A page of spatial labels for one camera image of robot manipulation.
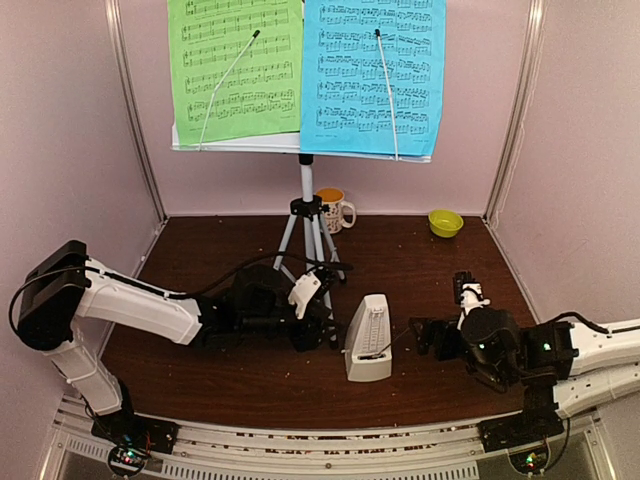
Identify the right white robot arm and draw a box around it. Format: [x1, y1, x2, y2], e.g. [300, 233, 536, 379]
[409, 307, 639, 442]

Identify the front aluminium rail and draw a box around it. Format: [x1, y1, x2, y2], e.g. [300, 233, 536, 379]
[35, 395, 621, 479]

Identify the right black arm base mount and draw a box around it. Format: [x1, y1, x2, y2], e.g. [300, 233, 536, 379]
[477, 387, 565, 452]

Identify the green sheet music page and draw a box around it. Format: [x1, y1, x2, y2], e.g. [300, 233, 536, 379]
[167, 0, 303, 149]

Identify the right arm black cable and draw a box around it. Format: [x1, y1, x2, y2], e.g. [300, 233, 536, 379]
[549, 311, 614, 336]

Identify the patterned mug with orange inside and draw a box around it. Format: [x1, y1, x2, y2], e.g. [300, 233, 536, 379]
[316, 187, 357, 234]

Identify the blue paper sheet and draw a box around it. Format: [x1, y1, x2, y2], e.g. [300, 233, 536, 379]
[299, 0, 447, 161]

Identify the white metronome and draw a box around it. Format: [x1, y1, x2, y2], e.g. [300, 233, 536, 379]
[343, 294, 409, 383]

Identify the light blue music stand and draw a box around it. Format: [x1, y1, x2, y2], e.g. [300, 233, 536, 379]
[170, 0, 435, 311]

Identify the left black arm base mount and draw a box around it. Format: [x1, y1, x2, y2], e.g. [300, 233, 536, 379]
[85, 380, 179, 477]

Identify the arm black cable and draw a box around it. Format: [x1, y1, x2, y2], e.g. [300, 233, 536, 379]
[7, 253, 356, 336]
[549, 311, 614, 336]

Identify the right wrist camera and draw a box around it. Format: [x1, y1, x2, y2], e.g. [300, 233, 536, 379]
[453, 271, 491, 316]

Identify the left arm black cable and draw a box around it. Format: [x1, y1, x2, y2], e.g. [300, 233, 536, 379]
[7, 253, 356, 336]

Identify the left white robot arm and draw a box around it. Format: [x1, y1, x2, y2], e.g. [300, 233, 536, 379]
[8, 240, 351, 444]

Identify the small green bowl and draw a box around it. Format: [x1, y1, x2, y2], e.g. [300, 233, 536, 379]
[428, 209, 464, 238]

